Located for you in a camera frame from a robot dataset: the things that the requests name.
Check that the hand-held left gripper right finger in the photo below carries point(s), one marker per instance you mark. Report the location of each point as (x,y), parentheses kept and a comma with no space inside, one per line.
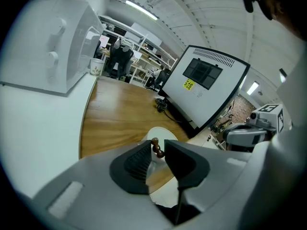
(216,176)

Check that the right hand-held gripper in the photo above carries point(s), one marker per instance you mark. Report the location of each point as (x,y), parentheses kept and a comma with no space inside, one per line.
(271,115)

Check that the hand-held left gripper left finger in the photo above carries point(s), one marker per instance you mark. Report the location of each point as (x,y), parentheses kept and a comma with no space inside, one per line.
(96,188)

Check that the small brown spoon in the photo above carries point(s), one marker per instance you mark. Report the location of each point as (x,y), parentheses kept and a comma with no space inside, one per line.
(157,148)

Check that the printed white paper cup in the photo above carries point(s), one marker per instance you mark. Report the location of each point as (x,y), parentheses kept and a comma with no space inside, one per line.
(96,67)

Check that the large monitor on stand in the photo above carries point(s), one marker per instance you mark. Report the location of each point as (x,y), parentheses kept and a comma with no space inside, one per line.
(206,99)

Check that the ceiling tube light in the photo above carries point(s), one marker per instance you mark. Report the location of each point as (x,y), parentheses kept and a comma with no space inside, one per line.
(253,87)
(141,8)

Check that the person's white shirt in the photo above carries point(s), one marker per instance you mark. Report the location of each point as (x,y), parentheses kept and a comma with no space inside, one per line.
(292,164)

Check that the brown wooden table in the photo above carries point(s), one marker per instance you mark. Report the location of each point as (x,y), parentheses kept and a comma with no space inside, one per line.
(120,118)

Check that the white desk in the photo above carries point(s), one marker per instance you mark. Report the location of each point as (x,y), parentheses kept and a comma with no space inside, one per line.
(43,133)

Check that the white shelving rack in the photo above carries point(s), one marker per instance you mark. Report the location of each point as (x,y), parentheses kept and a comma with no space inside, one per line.
(146,49)

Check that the person's head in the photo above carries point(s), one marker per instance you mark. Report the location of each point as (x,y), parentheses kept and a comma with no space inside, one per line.
(283,6)

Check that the white microwave oven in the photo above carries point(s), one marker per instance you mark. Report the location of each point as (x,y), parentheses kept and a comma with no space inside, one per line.
(48,47)

